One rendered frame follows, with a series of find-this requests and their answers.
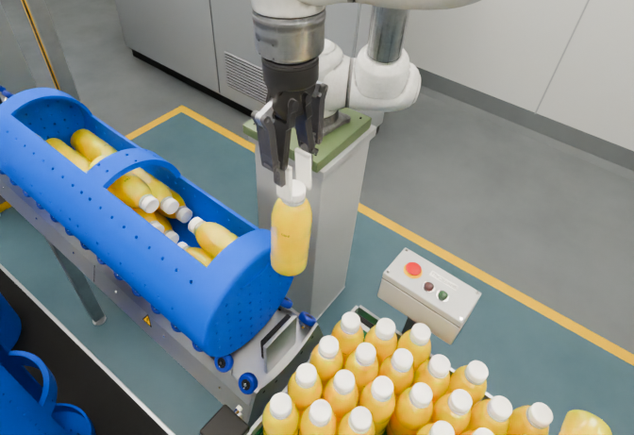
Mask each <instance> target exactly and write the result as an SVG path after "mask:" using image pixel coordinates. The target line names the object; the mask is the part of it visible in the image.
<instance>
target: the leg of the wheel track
mask: <svg viewBox="0 0 634 435"><path fill-rule="evenodd" d="M45 239H46V238H45ZM46 240H47V239H46ZM47 242H48V243H49V245H50V247H51V249H52V250H53V252H54V254H55V256H56V257H57V259H58V262H59V263H60V265H61V267H62V269H63V271H64V272H65V274H66V276H67V277H68V278H69V280H70V282H71V284H72V285H73V287H74V289H75V292H76V293H77V295H78V297H79V299H80V300H81V302H82V304H83V306H84V307H85V309H86V311H87V313H88V314H89V315H90V317H91V318H92V322H93V324H94V325H96V326H100V325H102V324H104V323H105V322H106V319H107V318H106V315H105V314H104V312H103V311H102V309H101V307H100V305H99V303H98V301H97V299H96V297H95V295H94V294H93V292H92V289H91V287H90V285H89V283H88V281H87V279H86V278H85V276H84V274H83V273H82V272H81V271H80V270H79V269H78V268H77V267H76V266H75V265H74V264H73V263H72V262H71V261H69V260H68V259H67V258H66V257H65V256H64V255H63V254H62V253H61V252H60V251H59V250H58V249H57V248H56V247H55V246H54V245H53V244H51V243H50V242H49V241H48V240H47Z"/></svg>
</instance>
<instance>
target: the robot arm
mask: <svg viewBox="0 0 634 435"><path fill-rule="evenodd" d="M479 1H481V0H251V6H252V12H251V13H252V19H253V27H254V38H255V48H256V51H257V53H258V54H259V55H260V56H261V63H262V76H263V80H264V83H265V85H266V87H267V90H268V92H267V96H266V105H265V106H264V107H263V108H262V110H261V111H257V110H254V111H253V112H252V114H251V117H252V119H253V121H254V123H255V124H256V127H257V133H258V140H259V152H260V159H261V165H262V166H263V167H264V168H266V169H268V170H270V171H271V172H273V173H274V183H275V184H276V196H277V197H279V198H280V199H282V200H284V201H285V202H287V203H289V204H291V203H292V167H291V166H289V165H288V161H289V153H290V144H291V134H292V128H294V129H295V131H296V136H297V140H298V146H299V147H301V149H300V148H298V147H297V148H295V149H294V151H295V173H296V180H299V181H301V182H303V183H304V184H305V186H306V189H307V190H310V189H311V167H312V163H313V158H312V154H313V155H316V154H317V153H318V151H319V149H318V148H316V147H315V145H316V144H321V142H322V140H323V137H324V136H325V135H327V134H328V133H330V132H332V131H333V130H335V129H336V128H338V127H339V126H341V125H344V124H347V123H349V122H350V120H351V117H350V116H349V115H348V114H345V113H342V112H340V111H339V109H343V108H345V107H347V108H350V109H360V110H368V111H383V112H390V111H398V110H401V109H406V108H408V107H410V106H411V105H412V104H414V103H415V101H416V100H417V97H418V95H419V91H420V87H421V76H420V74H419V71H418V69H417V68H416V67H415V65H414V64H412V63H410V62H409V56H408V54H407V52H406V51H405V49H404V48H403V45H404V40H405V37H406V32H407V27H408V22H409V15H410V10H411V9H420V10H431V9H450V8H460V7H464V6H468V5H471V4H473V3H476V2H479ZM354 2H355V3H360V4H367V5H372V14H371V22H370V29H369V37H368V43H367V44H366V45H365V46H363V47H362V48H361V49H360V51H359V54H358V57H357V58H349V57H348V56H346V55H344V54H343V53H342V50H341V48H340V47H339V46H338V45H337V44H336V43H334V42H331V41H330V40H327V39H325V17H326V10H325V6H327V5H333V4H339V3H354Z"/></svg>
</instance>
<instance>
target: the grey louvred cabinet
mask: <svg viewBox="0 0 634 435"><path fill-rule="evenodd" d="M115 3H116V7H117V10H118V14H119V18H120V22H121V26H122V30H123V33H124V37H125V44H126V46H128V47H129V48H131V49H132V53H133V56H134V57H136V58H138V59H141V60H143V61H144V62H146V63H148V64H150V65H152V66H154V67H156V68H158V69H160V70H161V71H163V72H165V73H166V74H168V75H171V76H173V77H175V78H177V79H179V80H181V81H183V82H185V83H186V84H188V85H190V86H192V87H194V88H196V89H197V90H199V91H201V92H204V93H206V94H207V95H209V96H211V97H213V98H215V99H217V100H219V101H221V102H223V103H225V104H227V105H228V106H230V107H232V108H234V109H236V110H238V111H240V112H242V113H244V114H246V115H248V116H249V117H251V114H252V112H253V111H254V110H257V111H261V110H262V108H263V107H264V106H265V105H266V96H267V92H268V90H267V87H266V85H265V83H264V80H263V76H262V63H261V56H260V55H259V54H258V53H257V51H256V48H255V38H254V27H253V19H252V13H251V12H252V6H251V0H115ZM325 10H326V17H325V39H327V40H330V41H331V42H334V43H336V44H337V45H338V46H339V47H340V48H341V50H342V53H343V54H344V55H346V56H348V57H349V58H357V57H358V54H359V51H360V49H361V48H362V47H363V46H365V45H366V44H367V43H368V37H369V29H370V22H371V14H372V5H367V4H360V3H355V2H354V3H339V4H333V5H327V6H325ZM353 110H355V111H357V112H360V113H362V114H364V115H367V116H369V117H371V118H372V122H371V125H374V126H376V134H377V133H378V130H379V125H381V124H382V123H383V117H384V112H383V111H368V110H360V109H353ZM251 118H252V117H251Z"/></svg>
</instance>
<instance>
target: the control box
mask: <svg viewBox="0 0 634 435"><path fill-rule="evenodd" d="M409 262H416V263H418V264H419V265H420V266H421V267H422V272H421V274H419V275H417V276H413V275H411V274H409V273H408V272H407V270H406V266H407V264H408V263H409ZM432 272H433V273H432ZM434 273H435V274H434ZM432 274H433V275H432ZM438 276H439V277H438ZM437 277H438V278H437ZM442 278H443V279H442ZM446 280H447V281H446ZM445 281H446V282H445ZM426 282H431V283H432V284H433V285H434V289H433V290H432V291H427V290H426V289H425V288H424V284H425V283H426ZM444 282H445V283H446V284H445V283H444ZM448 282H449V283H450V285H451V284H452V285H451V286H450V285H449V283H448ZM447 283H448V284H447ZM453 284H454V285H455V287H456V286H457V287H456V288H455V287H454V288H455V289H454V288H452V287H453V286H454V285H453ZM439 291H446V292H447V293H448V297H447V299H445V300H441V299H440V298H439V297H438V292H439ZM480 295H481V292H479V291H477V290H476V289H474V288H472V287H471V286H469V285H467V284H466V283H464V282H462V281H461V280H459V279H457V278H456V277H454V276H452V275H450V274H448V273H447V272H445V271H444V270H443V269H441V268H439V267H438V266H436V265H434V264H433V263H431V262H429V261H428V260H426V259H424V258H422V257H420V256H419V255H417V254H415V253H414V252H412V251H410V250H409V249H407V248H406V247H405V248H404V249H403V251H402V252H401V253H400V254H399V255H398V256H397V258H396V259H395V260H394V261H393V262H392V264H391V265H390V266H389V267H388V268H387V269H386V271H385V272H384V273H383V276H382V280H381V283H380V287H379V291H378V294H377V296H378V297H379V298H380V299H382V300H383V301H385V302H386V303H388V304H389V305H391V306H392V307H394V308H395V309H397V310H399V311H400V312H402V313H403V314H405V315H406V316H408V318H410V319H411V320H413V321H414V322H416V323H417V324H418V323H421V324H425V325H426V326H428V327H429V329H430V332H431V333H433V334H434V335H436V336H437V337H439V338H440V339H442V340H443V341H445V342H446V343H448V344H452V342H453V341H454V340H455V339H456V337H457V335H458V334H459V332H460V330H461V329H462V327H463V325H464V324H465V322H466V321H467V319H468V317H469V316H470V314H471V312H472V310H473V309H474V307H475V305H476V302H477V301H478V299H479V297H480Z"/></svg>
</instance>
